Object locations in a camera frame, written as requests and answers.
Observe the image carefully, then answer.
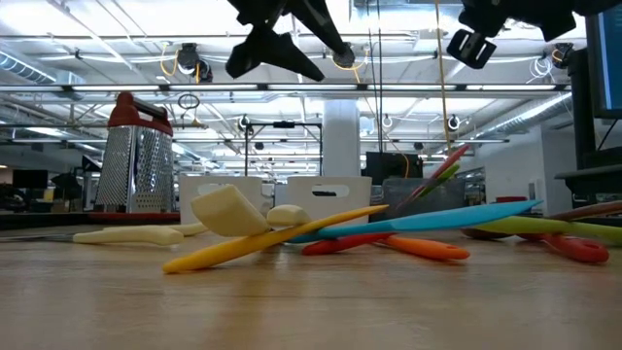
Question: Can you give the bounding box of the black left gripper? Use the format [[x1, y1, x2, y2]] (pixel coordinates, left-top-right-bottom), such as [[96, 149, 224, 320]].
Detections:
[[225, 0, 350, 84]]

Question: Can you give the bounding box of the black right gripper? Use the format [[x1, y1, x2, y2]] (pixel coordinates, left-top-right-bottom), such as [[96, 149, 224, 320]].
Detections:
[[446, 0, 578, 71]]

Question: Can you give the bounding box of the pink silicone spatula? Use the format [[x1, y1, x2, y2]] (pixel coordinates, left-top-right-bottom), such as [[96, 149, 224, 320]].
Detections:
[[396, 144, 470, 211]]

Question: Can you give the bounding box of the green silicone spatula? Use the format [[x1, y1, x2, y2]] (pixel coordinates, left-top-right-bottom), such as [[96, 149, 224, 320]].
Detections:
[[417, 163, 461, 198]]

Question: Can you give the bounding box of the red silicone spatula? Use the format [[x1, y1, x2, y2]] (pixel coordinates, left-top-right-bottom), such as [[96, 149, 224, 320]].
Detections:
[[300, 231, 396, 257]]

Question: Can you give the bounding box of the brown wooden spoon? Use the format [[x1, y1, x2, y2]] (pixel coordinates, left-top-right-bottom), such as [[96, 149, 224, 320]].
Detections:
[[548, 200, 622, 223]]

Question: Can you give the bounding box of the green silicone spoon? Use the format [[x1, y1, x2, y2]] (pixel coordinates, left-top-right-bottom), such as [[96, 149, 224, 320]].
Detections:
[[473, 215, 622, 246]]

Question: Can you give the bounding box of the yellow silicone spatula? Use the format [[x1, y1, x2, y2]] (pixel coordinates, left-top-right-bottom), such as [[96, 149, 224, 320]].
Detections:
[[162, 203, 390, 274]]

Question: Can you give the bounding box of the blue silicone spatula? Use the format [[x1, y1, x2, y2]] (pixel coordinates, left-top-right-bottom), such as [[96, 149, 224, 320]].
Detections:
[[289, 198, 543, 244]]

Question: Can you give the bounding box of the orange silicone spatula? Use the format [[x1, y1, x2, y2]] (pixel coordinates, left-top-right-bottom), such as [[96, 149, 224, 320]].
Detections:
[[378, 234, 471, 262]]

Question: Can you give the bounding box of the red silicone spoon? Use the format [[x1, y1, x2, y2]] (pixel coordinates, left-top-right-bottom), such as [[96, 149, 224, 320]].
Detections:
[[517, 232, 611, 265]]

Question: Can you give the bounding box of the computer monitor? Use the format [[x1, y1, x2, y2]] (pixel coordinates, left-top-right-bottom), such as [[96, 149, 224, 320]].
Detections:
[[585, 0, 622, 121]]

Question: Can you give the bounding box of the white round pillar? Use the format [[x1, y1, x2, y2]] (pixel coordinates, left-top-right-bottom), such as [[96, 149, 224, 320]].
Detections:
[[322, 99, 363, 179]]

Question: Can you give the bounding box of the black square screen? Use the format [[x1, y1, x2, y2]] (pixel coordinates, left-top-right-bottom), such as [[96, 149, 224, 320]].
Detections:
[[364, 151, 425, 186]]

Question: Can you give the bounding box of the white plastic bin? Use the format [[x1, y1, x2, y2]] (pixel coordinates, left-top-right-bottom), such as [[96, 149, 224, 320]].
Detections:
[[178, 175, 266, 227], [286, 175, 373, 229]]

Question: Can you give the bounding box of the grey desk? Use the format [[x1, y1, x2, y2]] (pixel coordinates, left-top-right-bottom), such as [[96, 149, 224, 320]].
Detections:
[[554, 163, 622, 196]]

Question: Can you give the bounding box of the red box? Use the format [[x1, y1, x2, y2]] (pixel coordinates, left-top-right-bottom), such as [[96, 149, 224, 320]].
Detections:
[[495, 195, 529, 210]]

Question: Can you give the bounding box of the steel box grater red trim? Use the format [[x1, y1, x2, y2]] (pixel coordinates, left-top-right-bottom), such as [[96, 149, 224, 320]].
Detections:
[[89, 90, 182, 227]]

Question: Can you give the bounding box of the black rig frame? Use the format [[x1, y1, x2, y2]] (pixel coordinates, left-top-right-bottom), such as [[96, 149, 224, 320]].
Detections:
[[244, 121, 324, 178]]

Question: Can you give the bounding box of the black hanging cable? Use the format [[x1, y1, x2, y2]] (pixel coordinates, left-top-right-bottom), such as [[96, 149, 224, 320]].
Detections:
[[366, 0, 386, 157]]

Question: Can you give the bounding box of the yellow hanging cable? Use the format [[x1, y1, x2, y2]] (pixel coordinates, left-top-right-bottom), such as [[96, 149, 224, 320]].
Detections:
[[433, 0, 454, 153]]

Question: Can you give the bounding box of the black monitor mount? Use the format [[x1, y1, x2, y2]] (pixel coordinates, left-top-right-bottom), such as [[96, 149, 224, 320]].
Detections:
[[567, 47, 600, 170]]

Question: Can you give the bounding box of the black aluminium table frame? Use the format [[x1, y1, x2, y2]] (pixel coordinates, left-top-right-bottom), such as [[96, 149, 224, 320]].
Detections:
[[0, 212, 182, 231]]

